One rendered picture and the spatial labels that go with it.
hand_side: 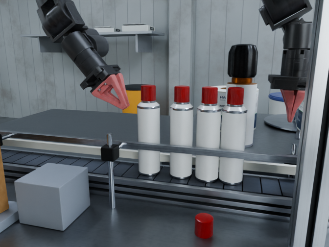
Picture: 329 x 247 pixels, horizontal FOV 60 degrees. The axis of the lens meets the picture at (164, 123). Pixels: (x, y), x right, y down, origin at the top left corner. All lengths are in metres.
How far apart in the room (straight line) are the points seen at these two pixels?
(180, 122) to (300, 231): 0.29
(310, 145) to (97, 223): 0.41
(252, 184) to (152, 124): 0.25
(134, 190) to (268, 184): 0.29
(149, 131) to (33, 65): 4.88
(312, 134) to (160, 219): 0.32
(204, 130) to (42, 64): 4.81
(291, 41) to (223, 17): 3.33
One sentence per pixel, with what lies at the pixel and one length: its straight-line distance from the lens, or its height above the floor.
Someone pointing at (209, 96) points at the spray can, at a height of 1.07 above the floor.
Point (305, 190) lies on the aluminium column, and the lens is 0.49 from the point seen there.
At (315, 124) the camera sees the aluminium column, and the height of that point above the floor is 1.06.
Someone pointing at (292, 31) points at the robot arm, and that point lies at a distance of 0.65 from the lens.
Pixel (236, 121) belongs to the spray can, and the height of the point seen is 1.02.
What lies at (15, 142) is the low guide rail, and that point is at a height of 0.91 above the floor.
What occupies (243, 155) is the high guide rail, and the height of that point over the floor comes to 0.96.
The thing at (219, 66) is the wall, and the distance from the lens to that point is 3.95.
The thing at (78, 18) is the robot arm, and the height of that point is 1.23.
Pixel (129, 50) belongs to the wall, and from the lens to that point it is 4.36.
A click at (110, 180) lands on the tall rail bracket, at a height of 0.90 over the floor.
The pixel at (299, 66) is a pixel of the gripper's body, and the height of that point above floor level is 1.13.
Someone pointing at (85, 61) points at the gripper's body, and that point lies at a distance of 0.67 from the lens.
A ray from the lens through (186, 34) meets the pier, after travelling 3.94.
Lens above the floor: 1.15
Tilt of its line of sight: 14 degrees down
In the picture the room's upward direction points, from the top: straight up
